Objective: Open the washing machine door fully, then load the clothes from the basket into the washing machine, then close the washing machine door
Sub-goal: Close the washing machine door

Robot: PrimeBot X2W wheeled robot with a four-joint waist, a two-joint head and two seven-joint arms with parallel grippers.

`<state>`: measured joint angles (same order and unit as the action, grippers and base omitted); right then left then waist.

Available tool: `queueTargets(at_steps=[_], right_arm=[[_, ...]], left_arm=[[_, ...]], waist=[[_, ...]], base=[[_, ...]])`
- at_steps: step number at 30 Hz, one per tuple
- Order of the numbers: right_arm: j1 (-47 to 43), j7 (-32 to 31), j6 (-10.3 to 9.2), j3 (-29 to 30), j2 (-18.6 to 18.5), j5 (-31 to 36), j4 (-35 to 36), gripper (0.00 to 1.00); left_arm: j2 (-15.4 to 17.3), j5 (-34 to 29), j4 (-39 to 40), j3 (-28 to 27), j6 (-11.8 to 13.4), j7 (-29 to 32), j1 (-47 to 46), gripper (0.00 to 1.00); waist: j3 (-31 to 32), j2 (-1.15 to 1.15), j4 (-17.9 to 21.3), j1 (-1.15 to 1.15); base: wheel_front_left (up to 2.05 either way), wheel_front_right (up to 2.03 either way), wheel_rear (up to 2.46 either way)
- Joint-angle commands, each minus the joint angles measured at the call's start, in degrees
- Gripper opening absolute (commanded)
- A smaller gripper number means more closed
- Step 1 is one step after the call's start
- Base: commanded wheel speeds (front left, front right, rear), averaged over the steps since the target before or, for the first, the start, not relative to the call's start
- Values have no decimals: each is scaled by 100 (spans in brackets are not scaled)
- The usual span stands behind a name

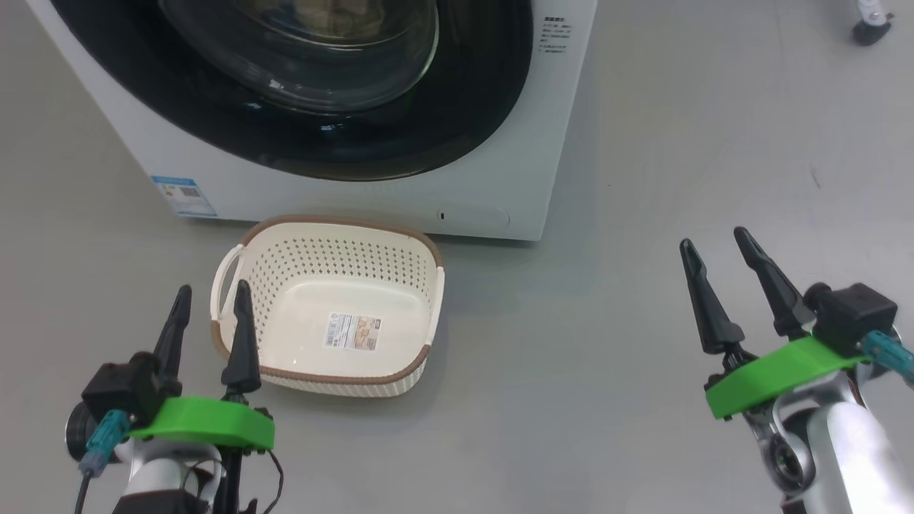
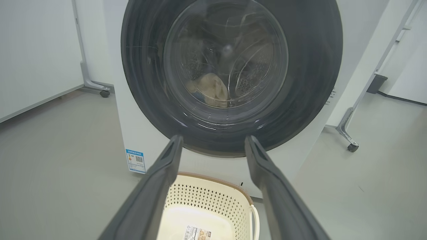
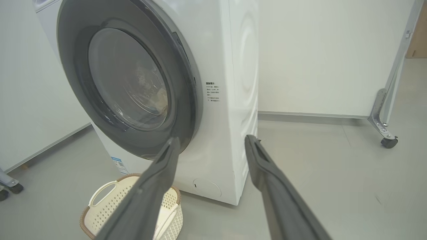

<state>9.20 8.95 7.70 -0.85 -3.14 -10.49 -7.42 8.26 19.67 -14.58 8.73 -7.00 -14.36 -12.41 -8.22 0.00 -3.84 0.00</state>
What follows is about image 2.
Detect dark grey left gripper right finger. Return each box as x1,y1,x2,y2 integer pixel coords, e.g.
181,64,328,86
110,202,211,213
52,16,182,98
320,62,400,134
245,135,331,240

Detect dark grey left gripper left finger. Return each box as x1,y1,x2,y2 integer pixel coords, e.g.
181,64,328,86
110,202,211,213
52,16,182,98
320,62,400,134
98,135,184,240

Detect cream garment with blue trim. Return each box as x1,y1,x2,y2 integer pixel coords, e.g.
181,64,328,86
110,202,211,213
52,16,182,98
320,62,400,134
185,73,231,108

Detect dark round washing machine door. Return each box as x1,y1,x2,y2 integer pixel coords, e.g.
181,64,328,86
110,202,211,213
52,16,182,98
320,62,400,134
121,0,344,158

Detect cream perforated laundry basket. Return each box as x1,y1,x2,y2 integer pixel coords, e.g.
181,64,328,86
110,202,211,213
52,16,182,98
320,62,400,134
156,172,260,240

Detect white washing machine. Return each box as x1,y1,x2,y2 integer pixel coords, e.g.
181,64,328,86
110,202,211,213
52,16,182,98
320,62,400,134
102,0,391,199

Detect blue white energy label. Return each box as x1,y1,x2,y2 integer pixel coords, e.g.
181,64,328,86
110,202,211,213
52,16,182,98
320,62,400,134
125,149,146,174

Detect white product sticker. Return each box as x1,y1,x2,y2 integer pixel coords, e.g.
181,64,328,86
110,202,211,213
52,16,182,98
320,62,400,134
183,224,212,240

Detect black floor box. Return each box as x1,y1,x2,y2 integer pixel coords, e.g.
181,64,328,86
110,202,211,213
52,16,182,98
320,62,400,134
366,74,388,94

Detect white partition panel metal foot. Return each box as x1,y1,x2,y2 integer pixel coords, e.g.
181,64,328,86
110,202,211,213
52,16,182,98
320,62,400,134
325,0,421,147

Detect white partition panel on wheels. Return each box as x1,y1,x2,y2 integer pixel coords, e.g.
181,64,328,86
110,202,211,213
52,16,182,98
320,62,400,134
0,0,110,124

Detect black floor cable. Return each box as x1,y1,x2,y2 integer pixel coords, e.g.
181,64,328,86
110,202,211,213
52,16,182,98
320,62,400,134
377,91,427,107

